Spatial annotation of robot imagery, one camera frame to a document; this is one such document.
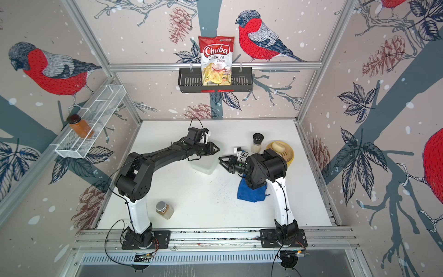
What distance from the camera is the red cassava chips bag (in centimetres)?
86

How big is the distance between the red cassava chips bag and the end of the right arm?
43cm

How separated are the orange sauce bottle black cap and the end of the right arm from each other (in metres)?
0.61

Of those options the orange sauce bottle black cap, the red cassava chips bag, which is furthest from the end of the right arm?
the orange sauce bottle black cap

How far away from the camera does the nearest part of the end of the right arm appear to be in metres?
0.90

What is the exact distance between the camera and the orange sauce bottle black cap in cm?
67
